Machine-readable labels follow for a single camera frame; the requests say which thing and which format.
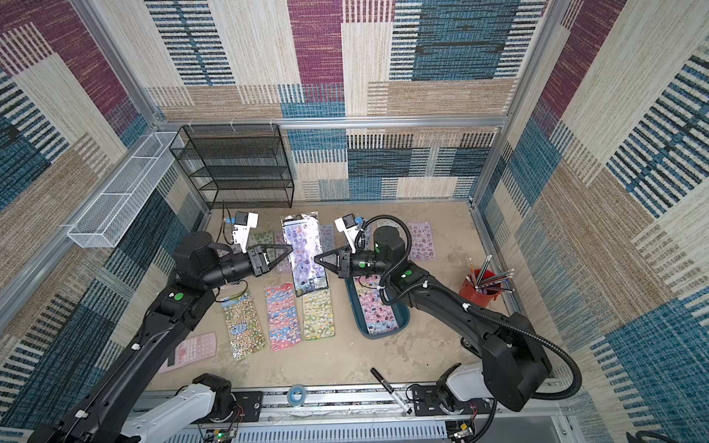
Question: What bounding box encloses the pink calculator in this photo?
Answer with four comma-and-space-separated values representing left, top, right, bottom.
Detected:
158, 332, 217, 374

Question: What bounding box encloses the light blue sticker sheet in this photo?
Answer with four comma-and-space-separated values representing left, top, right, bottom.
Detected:
319, 224, 336, 252

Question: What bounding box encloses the green yellow sticker sheet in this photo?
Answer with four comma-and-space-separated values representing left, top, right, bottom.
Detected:
302, 288, 335, 341

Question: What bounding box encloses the black marker pen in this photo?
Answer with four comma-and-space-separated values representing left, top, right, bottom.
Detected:
370, 367, 413, 415

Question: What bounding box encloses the red blue sticker sheet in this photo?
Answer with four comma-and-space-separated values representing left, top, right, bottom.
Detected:
265, 282, 301, 352

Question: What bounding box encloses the lilac character sticker sheet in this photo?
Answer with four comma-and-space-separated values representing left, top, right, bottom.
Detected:
408, 221, 437, 261

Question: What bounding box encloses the blue tape roll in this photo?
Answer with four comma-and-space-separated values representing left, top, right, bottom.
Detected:
286, 385, 308, 407

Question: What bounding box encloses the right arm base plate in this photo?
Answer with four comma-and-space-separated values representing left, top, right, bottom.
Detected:
405, 383, 492, 416

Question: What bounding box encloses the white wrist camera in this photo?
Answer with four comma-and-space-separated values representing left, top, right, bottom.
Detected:
231, 212, 258, 253
334, 213, 362, 253

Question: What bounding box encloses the red pencil cup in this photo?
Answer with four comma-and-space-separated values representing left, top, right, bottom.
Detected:
459, 255, 514, 308

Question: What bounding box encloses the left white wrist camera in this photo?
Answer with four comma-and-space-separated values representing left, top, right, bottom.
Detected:
231, 212, 258, 253

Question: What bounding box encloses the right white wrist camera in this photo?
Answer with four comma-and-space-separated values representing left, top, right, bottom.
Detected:
334, 213, 362, 253

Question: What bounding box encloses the black wire mesh shelf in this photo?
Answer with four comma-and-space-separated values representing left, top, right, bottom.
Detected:
169, 124, 295, 210

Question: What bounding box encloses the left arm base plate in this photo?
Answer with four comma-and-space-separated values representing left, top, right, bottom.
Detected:
193, 391, 264, 426

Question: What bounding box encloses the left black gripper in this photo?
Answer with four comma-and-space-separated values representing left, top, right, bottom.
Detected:
201, 245, 294, 293

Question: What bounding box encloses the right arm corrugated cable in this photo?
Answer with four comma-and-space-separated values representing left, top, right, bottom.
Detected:
359, 214, 583, 443

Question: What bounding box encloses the white cable duct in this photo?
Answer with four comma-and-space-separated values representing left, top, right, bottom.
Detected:
132, 420, 449, 443

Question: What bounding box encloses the white wire mesh basket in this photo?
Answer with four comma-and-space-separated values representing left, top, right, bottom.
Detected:
68, 132, 177, 248

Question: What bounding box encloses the teal plastic storage box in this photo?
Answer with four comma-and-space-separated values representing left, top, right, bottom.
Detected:
345, 275, 411, 340

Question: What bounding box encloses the pink cat sticker sheet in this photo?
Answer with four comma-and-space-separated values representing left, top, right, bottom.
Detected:
356, 275, 399, 336

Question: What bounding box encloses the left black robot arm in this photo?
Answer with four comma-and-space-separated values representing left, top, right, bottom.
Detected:
29, 232, 293, 442

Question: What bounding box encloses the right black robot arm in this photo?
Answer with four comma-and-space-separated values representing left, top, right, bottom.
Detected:
314, 226, 556, 413

